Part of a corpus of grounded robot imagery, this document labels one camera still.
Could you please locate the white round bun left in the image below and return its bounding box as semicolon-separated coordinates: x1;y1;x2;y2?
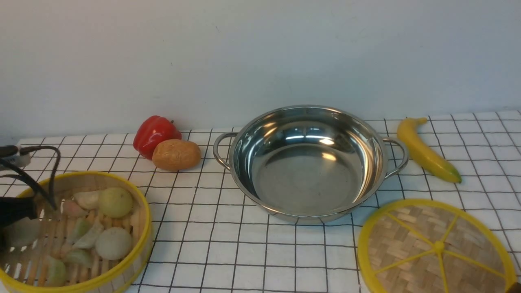
4;217;41;248

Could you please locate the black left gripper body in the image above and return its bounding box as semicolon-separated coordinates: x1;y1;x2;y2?
0;197;38;228

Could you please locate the white checkered tablecloth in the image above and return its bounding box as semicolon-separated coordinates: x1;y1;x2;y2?
1;110;521;293

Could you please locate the green dumpling centre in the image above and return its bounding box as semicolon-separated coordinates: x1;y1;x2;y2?
66;218;92;245

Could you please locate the white round bun right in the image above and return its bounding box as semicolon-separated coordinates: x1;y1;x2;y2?
95;227;132;261

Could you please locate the yellow banana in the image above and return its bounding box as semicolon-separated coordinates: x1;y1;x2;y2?
397;117;463;184

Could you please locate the pale white dumpling centre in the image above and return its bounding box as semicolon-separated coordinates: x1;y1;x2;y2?
72;220;104;249

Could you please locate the pink dumpling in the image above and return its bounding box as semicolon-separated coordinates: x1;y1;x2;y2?
63;200;89;218

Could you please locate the red bell pepper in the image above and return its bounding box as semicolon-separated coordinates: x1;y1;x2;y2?
133;115;182;161

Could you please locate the green dumpling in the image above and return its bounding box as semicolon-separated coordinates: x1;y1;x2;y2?
63;249;93;268
66;218;92;245
45;256;67;287

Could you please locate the white round bun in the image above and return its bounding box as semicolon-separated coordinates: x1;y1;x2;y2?
4;217;41;248
95;227;132;261

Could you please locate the yellow woven bamboo steamer lid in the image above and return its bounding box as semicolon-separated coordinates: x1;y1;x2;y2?
357;199;520;293

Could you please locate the green dumpling lower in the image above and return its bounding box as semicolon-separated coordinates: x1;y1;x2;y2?
63;249;93;268

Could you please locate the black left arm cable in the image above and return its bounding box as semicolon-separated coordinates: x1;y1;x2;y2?
0;145;61;211

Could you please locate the green dumpling bottom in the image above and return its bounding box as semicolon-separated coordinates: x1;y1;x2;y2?
45;256;67;287

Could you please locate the stainless steel two-handled pot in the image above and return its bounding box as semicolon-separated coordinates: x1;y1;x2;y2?
212;105;409;225

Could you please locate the green round bun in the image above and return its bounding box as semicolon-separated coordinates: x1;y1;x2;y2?
98;187;133;219

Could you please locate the yellow-rimmed bamboo steamer basket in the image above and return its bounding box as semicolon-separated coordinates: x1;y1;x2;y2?
1;171;152;293

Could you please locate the brown potato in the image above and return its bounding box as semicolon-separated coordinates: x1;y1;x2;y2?
152;139;202;171

